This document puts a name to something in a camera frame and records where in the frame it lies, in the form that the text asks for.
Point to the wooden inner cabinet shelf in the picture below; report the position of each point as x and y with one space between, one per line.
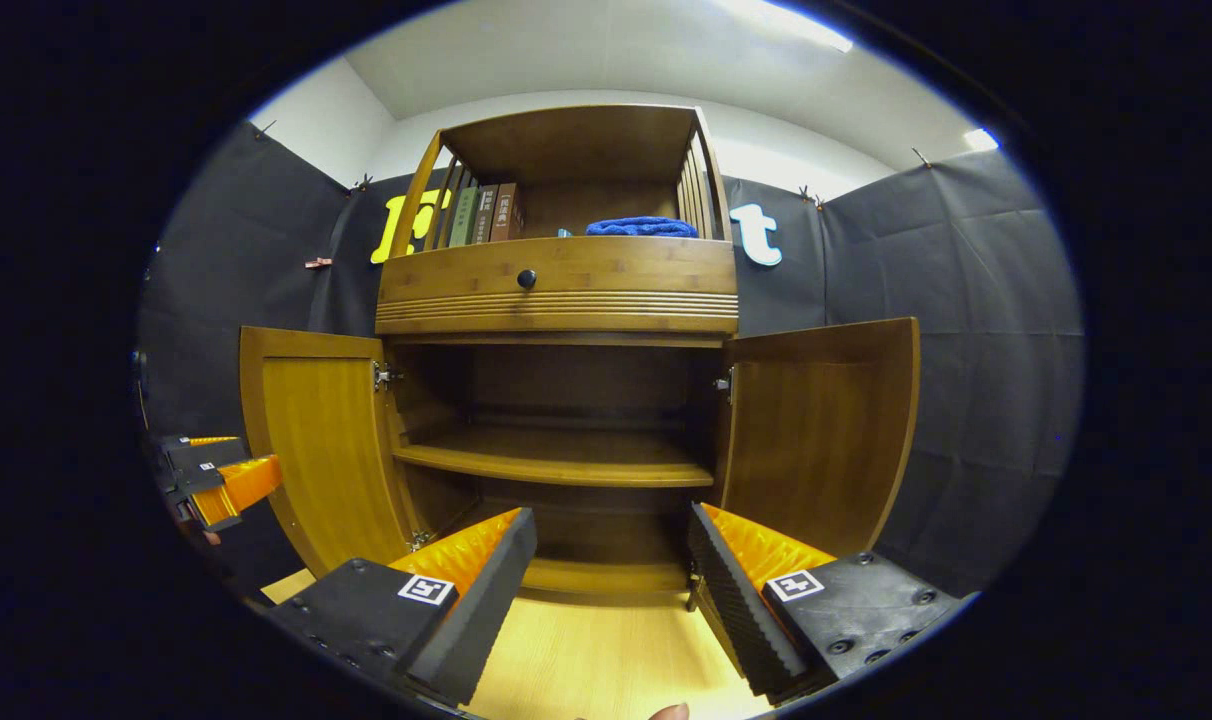
556 460

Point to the brown book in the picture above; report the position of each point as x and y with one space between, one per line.
508 211

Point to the dark olive book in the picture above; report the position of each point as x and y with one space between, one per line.
484 214

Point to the wooden double-door shoe cabinet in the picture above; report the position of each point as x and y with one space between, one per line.
576 140

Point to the ribbed wooden cabinet drawer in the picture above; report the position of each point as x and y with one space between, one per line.
626 270

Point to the black binder clip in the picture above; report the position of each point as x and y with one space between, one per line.
812 196
361 184
921 158

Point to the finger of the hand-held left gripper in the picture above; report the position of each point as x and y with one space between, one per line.
201 452
241 485

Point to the metal door hinge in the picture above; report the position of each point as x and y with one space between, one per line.
386 376
723 383
421 540

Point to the wooden shoe cabinet door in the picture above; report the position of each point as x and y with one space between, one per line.
326 450
816 430

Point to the black round drawer knob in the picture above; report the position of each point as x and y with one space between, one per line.
526 278

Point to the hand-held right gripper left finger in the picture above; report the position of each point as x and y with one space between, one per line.
486 600

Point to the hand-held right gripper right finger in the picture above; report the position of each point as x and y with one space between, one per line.
731 600

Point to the blue folded towel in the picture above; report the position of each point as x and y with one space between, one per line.
641 228

